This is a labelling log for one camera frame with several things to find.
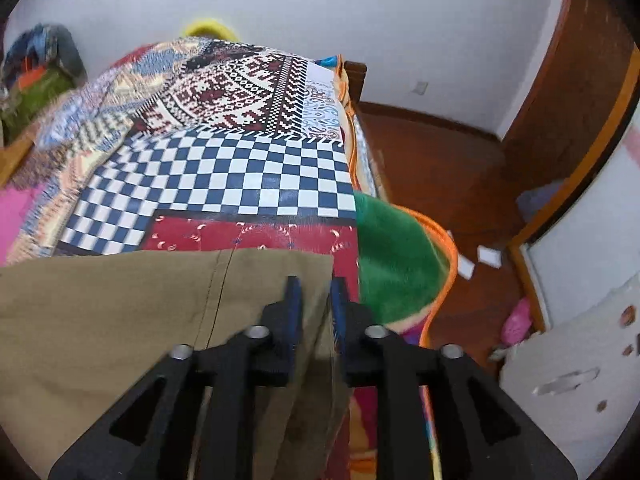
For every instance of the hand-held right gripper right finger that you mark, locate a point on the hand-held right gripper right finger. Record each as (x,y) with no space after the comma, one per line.
(339,305)

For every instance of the orange cardboard box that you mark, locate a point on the orange cardboard box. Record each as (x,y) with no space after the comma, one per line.
(32,76)

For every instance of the green fabric bag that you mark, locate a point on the green fabric bag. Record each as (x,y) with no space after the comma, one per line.
(35,95)

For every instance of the wooden bed frame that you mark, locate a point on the wooden bed frame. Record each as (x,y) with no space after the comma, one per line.
(356,80)

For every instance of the grey bag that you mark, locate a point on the grey bag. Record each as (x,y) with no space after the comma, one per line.
(542,200)

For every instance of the pink soft item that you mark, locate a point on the pink soft item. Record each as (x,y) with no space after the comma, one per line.
(516,322)

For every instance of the green fleece blanket orange trim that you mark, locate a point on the green fleece blanket orange trim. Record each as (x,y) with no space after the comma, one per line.
(395,260)

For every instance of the patchwork printed bedspread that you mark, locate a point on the patchwork printed bedspread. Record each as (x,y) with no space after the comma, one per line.
(225,170)

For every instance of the wooden wardrobe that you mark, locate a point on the wooden wardrobe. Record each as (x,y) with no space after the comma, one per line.
(575,260)

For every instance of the small blue toy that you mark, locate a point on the small blue toy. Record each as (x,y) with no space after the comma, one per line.
(327,61)

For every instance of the white paper piece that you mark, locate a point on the white paper piece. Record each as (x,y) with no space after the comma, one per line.
(466,267)
(489,256)

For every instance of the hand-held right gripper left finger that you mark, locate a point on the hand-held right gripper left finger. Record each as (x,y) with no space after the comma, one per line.
(295,305)

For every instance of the white wall socket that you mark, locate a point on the white wall socket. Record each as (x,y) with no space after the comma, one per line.
(420,87)

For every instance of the khaki pants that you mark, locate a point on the khaki pants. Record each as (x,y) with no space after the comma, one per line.
(100,320)

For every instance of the yellow foam tube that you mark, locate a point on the yellow foam tube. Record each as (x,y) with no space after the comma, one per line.
(207,27)

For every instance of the green storage bag with clothes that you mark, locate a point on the green storage bag with clothes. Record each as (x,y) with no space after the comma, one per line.
(35,42)

